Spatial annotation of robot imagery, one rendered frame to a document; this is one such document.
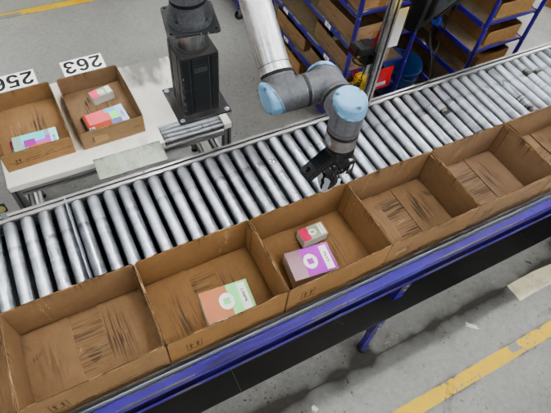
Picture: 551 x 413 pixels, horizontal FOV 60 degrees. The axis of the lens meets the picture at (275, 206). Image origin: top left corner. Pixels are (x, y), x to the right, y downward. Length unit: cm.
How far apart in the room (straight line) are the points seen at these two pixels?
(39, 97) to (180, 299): 131
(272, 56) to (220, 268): 76
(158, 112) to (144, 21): 202
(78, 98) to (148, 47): 161
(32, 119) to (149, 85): 56
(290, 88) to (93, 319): 96
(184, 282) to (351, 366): 117
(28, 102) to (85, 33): 181
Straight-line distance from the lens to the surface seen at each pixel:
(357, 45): 229
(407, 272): 177
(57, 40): 425
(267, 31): 132
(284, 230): 179
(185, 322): 162
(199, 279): 168
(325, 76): 133
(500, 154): 228
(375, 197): 195
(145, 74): 261
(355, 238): 181
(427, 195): 203
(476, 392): 273
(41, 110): 251
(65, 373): 164
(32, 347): 170
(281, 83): 129
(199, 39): 216
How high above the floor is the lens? 238
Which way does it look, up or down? 54 degrees down
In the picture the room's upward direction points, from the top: 7 degrees clockwise
